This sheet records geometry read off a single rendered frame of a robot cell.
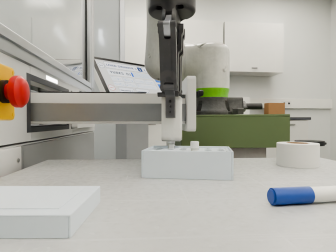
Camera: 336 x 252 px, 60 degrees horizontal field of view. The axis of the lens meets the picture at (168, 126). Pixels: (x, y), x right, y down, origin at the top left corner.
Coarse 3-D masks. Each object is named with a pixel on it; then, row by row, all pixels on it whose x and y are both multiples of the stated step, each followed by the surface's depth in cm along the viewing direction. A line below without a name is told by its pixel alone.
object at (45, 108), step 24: (48, 96) 57; (72, 96) 57; (96, 96) 57; (120, 96) 58; (144, 96) 58; (48, 120) 57; (72, 120) 57; (96, 120) 57; (120, 120) 57; (144, 120) 58
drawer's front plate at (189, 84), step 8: (184, 80) 61; (192, 80) 57; (184, 88) 61; (192, 88) 57; (192, 96) 57; (192, 104) 57; (192, 112) 57; (192, 120) 57; (184, 128) 61; (192, 128) 57
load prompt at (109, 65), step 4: (104, 64) 161; (108, 64) 163; (112, 64) 165; (116, 64) 167; (120, 64) 170; (124, 64) 172; (116, 68) 165; (120, 68) 167; (124, 68) 169; (128, 68) 171; (132, 68) 174; (136, 68) 176; (140, 68) 178; (144, 68) 181; (144, 72) 178
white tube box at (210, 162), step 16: (144, 160) 40; (160, 160) 39; (176, 160) 39; (192, 160) 39; (208, 160) 39; (224, 160) 38; (144, 176) 40; (160, 176) 39; (176, 176) 39; (192, 176) 39; (208, 176) 39; (224, 176) 38
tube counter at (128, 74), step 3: (126, 72) 167; (129, 72) 169; (132, 72) 171; (126, 75) 165; (129, 75) 167; (132, 75) 169; (135, 75) 170; (138, 75) 172; (141, 75) 174; (144, 75) 176; (147, 75) 177; (147, 78) 175; (150, 78) 177
